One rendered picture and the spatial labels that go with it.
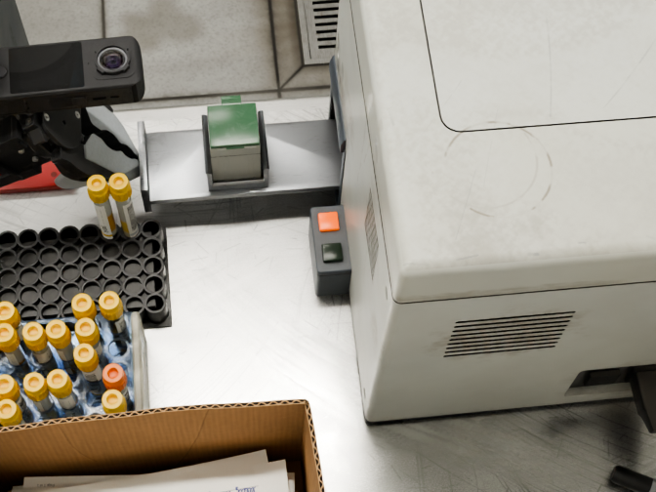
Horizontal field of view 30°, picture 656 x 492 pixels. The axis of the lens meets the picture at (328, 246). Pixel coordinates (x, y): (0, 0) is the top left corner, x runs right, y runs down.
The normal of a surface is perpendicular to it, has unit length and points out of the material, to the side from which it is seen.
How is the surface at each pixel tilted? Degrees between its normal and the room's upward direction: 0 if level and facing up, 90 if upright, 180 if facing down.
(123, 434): 87
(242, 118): 0
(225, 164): 90
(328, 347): 0
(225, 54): 0
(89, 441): 87
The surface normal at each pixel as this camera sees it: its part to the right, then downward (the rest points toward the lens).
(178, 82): 0.04, -0.42
